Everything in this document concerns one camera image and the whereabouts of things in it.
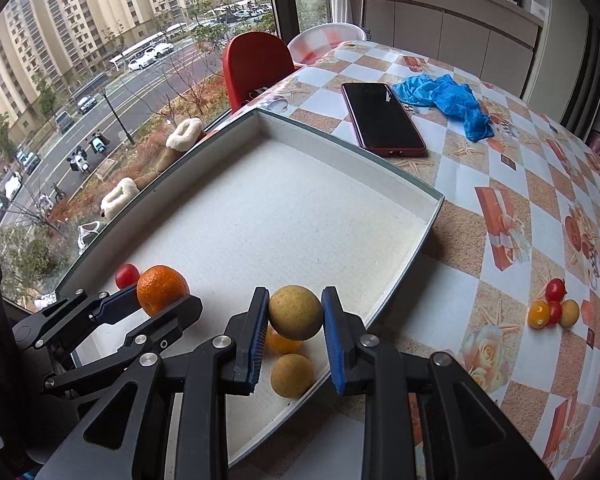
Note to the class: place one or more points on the smartphone with red case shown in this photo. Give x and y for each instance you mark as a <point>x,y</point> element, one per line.
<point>381,124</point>

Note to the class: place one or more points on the red cherry tomato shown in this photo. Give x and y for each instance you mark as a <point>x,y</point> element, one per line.
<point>555,313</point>
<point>555,290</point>
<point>126,275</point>

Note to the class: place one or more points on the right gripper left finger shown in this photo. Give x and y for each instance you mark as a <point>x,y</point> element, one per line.
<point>248,332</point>

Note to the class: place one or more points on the white shallow tray box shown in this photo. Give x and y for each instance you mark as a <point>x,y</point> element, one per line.
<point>268,202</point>

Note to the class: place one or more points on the white cabinet counter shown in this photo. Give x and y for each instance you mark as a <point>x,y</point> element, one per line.
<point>492,39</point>

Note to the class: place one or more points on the red chair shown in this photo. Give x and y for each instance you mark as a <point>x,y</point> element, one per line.
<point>252,61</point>

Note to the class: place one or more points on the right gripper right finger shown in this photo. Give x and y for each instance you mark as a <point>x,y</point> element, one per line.
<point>342,331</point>

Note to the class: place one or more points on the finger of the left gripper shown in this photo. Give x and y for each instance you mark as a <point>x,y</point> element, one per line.
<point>114,308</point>

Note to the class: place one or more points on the checkered patterned tablecloth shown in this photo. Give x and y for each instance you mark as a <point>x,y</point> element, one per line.
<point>519,209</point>

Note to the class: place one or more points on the blue crumpled gloves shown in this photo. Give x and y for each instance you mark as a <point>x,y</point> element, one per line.
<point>454,100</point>

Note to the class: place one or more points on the large orange mandarin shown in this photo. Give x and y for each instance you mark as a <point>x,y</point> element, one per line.
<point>159,287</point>

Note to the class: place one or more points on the white plastic chair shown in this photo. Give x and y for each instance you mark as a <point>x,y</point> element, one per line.
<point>320,39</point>

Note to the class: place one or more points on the brown kiwi fruit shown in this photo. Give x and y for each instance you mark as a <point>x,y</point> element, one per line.
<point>570,313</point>
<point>292,375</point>
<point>295,312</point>

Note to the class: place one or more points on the yellow cherry tomato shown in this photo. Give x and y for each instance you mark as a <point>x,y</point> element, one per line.
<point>538,314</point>
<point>279,344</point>

